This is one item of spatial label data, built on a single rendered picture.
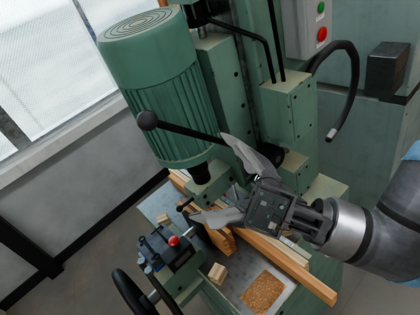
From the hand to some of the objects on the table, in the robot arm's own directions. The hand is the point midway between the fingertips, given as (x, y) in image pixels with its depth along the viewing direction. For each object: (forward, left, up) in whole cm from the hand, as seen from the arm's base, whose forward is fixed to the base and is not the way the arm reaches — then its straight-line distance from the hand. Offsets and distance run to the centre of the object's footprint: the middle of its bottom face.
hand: (203, 174), depth 47 cm
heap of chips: (-6, -1, -40) cm, 41 cm away
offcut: (+5, +4, -40) cm, 41 cm away
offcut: (+32, +6, -41) cm, 52 cm away
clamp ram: (+19, +3, -40) cm, 44 cm away
